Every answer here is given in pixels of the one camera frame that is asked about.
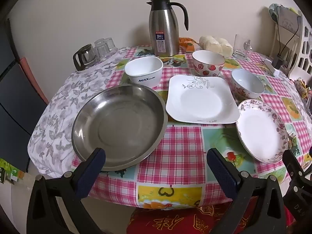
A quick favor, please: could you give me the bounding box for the floral print bowl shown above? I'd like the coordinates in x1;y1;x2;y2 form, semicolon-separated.
231;69;265;100

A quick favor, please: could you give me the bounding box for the black charger adapter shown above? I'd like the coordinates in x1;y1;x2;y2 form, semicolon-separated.
272;56;286;69

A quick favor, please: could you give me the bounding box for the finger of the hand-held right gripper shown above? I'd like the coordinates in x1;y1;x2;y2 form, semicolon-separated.
283;149;312;188

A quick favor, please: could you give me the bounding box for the pale printed package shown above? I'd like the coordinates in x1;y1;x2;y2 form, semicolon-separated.
269;4;303;33

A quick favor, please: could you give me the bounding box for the grey floral cloth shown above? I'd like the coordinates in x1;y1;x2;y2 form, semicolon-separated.
27;47;132;178

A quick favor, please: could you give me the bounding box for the white plastic block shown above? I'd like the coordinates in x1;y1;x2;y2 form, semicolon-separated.
263;60;281;76

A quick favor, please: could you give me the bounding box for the clear glass mug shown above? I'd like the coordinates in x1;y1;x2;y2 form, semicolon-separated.
233;34;253;60

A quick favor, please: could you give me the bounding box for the colourful candy packet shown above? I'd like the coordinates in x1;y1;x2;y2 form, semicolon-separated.
294;78;308;98

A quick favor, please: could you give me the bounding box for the orange snack packet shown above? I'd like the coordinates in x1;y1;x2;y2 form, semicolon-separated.
179;37;197;52

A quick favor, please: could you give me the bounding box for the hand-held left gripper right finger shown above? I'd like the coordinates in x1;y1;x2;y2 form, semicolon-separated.
207;147;287;234

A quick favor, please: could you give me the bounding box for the stainless steel thermos jug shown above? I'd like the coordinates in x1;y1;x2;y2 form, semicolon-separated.
147;0;189;57

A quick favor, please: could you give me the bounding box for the white square plate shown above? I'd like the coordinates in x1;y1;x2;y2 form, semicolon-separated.
166;74;240;124

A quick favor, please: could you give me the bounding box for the dark cabinet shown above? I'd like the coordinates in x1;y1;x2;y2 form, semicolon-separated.
0;19;49;173

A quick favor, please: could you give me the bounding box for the white square bowl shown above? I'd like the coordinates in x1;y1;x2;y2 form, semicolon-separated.
125;56;164;89

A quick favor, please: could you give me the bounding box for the bag of steamed buns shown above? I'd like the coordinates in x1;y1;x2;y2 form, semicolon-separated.
199;35;233;56

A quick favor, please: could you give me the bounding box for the green box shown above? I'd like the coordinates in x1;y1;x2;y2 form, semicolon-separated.
0;158;25;185

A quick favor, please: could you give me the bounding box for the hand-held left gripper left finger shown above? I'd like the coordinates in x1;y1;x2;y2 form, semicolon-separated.
27;147;106;234

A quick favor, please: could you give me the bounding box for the floral rimmed round plate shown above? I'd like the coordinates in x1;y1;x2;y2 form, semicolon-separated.
235;99;290;164

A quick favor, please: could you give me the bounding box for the strawberry print bowl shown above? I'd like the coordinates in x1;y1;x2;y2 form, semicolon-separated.
192;50;225;77

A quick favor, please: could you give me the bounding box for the black cable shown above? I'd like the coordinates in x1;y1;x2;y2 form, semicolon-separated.
275;15;302;59

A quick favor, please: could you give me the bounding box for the glass teapot with black handle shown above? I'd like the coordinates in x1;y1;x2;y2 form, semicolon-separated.
73;44;98;72

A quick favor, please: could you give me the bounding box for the white plastic rack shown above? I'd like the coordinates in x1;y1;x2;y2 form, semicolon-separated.
268;4;312;80

